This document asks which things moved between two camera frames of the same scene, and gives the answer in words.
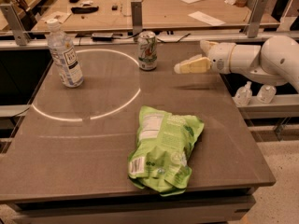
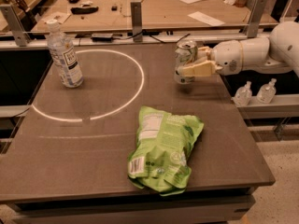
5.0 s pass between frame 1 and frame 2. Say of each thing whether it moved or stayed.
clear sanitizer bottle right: stayed
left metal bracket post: stayed
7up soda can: moved
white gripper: stayed
